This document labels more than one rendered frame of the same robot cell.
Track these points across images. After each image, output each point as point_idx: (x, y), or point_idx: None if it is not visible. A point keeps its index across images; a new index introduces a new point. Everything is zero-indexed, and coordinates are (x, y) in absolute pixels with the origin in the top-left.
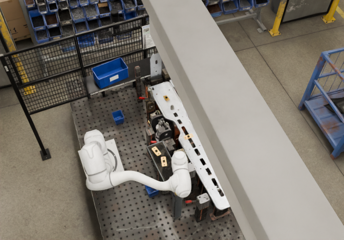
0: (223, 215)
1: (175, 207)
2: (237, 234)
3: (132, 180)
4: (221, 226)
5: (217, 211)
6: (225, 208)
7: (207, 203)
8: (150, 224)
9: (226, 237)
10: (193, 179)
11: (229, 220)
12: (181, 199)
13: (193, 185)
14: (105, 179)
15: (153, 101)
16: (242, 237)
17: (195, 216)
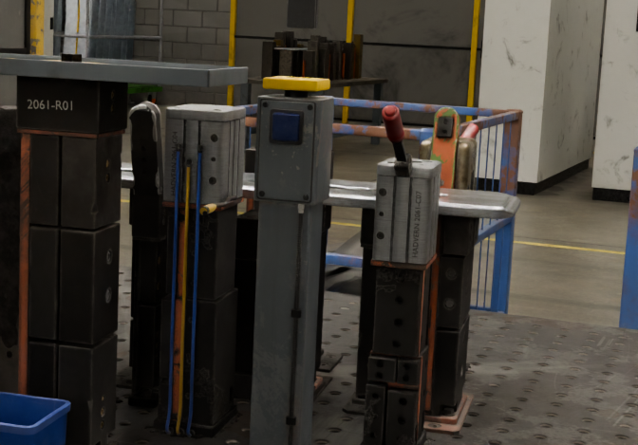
0: (466, 406)
1: (304, 300)
2: (604, 420)
3: None
4: (516, 431)
5: (460, 331)
6: (514, 207)
7: (437, 200)
8: None
9: (591, 442)
10: (234, 233)
11: (511, 411)
12: (327, 179)
13: (235, 312)
14: None
15: None
16: (631, 419)
17: (376, 444)
